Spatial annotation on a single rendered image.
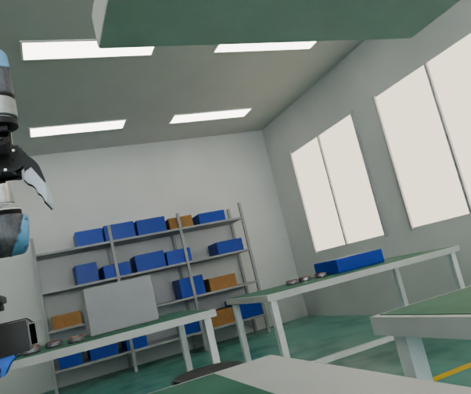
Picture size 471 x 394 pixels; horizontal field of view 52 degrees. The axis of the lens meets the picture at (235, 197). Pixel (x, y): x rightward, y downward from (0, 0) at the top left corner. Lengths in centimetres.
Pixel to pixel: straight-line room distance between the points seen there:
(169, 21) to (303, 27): 14
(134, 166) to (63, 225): 140
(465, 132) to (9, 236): 447
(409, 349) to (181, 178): 680
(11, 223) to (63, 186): 617
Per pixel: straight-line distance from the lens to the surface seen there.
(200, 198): 796
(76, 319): 690
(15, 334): 158
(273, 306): 364
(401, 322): 133
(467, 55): 523
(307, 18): 51
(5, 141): 98
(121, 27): 45
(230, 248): 738
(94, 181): 770
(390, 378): 79
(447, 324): 122
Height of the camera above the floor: 95
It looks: 9 degrees up
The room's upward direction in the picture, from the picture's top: 13 degrees counter-clockwise
